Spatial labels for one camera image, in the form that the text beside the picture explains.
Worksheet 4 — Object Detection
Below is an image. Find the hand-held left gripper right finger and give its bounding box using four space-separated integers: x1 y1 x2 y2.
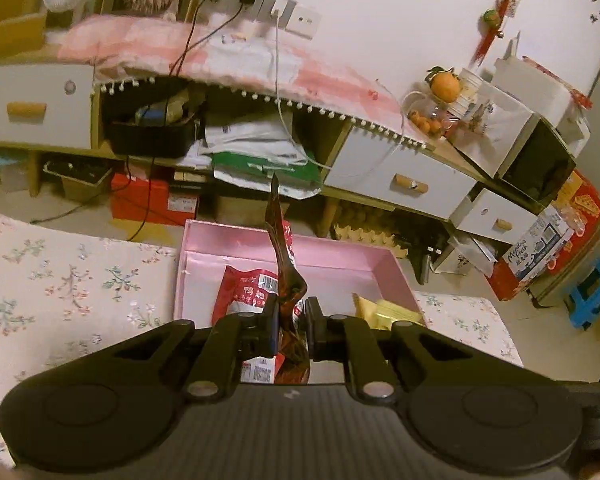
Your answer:
302 297 486 404

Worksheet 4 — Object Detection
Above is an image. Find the black stand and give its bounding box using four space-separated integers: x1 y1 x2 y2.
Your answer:
405 240 446 286

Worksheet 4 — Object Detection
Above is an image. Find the small cardboard box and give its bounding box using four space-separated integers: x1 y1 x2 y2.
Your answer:
0 10 48 51

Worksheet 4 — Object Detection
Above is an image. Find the white cable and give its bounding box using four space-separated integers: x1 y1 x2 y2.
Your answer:
272 0 416 178

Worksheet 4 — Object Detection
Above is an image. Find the yellow egg tray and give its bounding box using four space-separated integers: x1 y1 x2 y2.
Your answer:
330 200 398 248

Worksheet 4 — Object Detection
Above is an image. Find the white drawer wooden handle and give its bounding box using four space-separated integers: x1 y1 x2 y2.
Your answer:
450 187 540 247
0 64 95 150
324 122 477 221

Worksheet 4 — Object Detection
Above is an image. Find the dark red snack packet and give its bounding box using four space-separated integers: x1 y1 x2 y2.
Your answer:
264 174 312 386

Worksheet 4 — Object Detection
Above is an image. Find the red gift box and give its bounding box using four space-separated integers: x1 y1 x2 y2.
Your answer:
485 170 600 301

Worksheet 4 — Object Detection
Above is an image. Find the plain white box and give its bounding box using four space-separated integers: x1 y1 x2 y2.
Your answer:
492 52 588 143

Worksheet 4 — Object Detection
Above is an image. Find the pale yellow snack packet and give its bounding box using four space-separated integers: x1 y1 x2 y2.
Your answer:
352 294 425 331

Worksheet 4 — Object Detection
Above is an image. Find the white printed tub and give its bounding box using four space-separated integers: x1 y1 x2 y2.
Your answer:
459 67 496 121

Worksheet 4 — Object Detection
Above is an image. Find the blue plastic stool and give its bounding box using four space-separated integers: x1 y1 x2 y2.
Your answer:
562 257 600 331

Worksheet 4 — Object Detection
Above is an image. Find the green bag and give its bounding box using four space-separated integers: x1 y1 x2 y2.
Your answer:
211 152 326 201

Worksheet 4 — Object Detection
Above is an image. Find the cardboard box blue print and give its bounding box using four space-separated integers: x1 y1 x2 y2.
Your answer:
502 205 576 283

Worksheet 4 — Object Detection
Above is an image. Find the black basket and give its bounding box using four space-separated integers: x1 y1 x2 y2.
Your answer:
102 105 203 158

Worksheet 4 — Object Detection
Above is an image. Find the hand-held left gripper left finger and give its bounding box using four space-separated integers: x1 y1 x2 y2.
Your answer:
107 294 282 402

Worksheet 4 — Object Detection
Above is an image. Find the stack of papers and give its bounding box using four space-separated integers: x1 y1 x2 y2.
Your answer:
190 110 316 171

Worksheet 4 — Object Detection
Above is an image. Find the red white snack packet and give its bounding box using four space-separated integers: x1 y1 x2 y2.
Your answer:
211 266 306 386

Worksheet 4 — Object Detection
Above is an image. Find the pink box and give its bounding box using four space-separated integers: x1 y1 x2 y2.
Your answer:
174 219 423 351

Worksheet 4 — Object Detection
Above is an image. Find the floral bed sheet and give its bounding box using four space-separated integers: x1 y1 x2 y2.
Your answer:
0 210 523 471

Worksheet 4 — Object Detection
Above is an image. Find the orange fruit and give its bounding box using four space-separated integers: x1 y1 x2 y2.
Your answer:
425 66 463 103

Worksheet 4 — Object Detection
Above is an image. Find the pink cloth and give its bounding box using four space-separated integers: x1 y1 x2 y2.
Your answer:
57 14 431 151

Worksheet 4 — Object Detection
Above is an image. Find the jar of small oranges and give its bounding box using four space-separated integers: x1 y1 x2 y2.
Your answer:
402 91 463 138

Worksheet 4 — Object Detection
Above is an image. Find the wooden white cabinet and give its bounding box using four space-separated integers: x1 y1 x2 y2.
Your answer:
0 15 551 256

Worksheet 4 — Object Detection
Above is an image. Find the black cable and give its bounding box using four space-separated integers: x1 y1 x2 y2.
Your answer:
30 0 246 241

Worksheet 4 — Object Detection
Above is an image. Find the red wall ornament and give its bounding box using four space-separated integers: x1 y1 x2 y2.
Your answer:
472 0 533 68

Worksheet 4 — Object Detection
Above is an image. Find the dark storage bin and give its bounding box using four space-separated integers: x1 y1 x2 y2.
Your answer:
42 157 113 203

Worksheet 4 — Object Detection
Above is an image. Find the red shoe box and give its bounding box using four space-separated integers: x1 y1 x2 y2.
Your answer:
110 172 201 226

